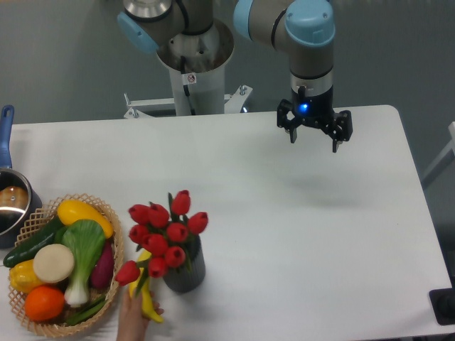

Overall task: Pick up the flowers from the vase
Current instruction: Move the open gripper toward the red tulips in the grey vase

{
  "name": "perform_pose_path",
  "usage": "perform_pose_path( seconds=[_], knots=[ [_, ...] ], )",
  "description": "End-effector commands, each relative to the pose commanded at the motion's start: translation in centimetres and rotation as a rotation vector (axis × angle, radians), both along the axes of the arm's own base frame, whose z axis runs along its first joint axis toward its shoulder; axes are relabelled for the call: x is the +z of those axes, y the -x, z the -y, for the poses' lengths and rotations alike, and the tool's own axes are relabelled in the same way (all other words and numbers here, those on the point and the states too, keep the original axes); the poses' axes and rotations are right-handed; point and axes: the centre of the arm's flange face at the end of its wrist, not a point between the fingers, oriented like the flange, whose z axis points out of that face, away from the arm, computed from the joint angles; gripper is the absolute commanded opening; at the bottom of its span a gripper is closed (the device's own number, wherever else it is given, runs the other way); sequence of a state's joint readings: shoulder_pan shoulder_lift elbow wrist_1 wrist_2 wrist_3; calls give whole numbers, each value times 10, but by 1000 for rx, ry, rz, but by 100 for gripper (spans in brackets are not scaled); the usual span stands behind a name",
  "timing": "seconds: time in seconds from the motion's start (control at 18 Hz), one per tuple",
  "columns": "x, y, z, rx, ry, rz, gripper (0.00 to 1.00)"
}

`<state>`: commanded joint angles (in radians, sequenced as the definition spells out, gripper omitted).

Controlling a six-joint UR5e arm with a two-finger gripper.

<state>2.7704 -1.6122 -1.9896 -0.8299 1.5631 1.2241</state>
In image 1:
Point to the dark green cucumber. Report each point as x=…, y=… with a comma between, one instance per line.
x=30, y=247

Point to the black device at table edge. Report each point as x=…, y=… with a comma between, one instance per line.
x=442, y=301

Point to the white metal base frame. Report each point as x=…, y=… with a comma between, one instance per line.
x=186, y=105

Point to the purple sweet potato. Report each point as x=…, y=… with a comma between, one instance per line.
x=102, y=273

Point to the green bean pod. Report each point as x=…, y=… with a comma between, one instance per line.
x=87, y=312

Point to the yellow banana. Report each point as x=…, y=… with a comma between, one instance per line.
x=147, y=267

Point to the dark grey ribbed vase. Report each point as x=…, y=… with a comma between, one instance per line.
x=192, y=273

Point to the beige round bun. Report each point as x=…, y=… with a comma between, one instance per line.
x=53, y=263

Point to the yellow bell pepper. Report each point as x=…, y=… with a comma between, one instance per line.
x=23, y=277

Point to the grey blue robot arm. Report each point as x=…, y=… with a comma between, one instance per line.
x=304, y=30

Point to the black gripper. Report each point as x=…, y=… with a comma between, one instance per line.
x=311, y=105

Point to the green bok choy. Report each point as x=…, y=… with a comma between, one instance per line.
x=85, y=239

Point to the orange fruit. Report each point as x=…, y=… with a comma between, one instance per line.
x=44, y=303

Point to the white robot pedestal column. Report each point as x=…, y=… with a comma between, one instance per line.
x=196, y=64

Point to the red tulip bouquet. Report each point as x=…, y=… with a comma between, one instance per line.
x=163, y=232

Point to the white furniture frame right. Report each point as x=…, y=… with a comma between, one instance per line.
x=443, y=159

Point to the bare human hand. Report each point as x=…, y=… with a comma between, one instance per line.
x=132, y=325

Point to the woven wicker basket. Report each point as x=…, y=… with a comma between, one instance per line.
x=57, y=327

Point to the blue handled saucepan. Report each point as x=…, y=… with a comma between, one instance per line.
x=18, y=199

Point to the yellow squash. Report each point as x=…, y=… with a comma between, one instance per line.
x=70, y=211

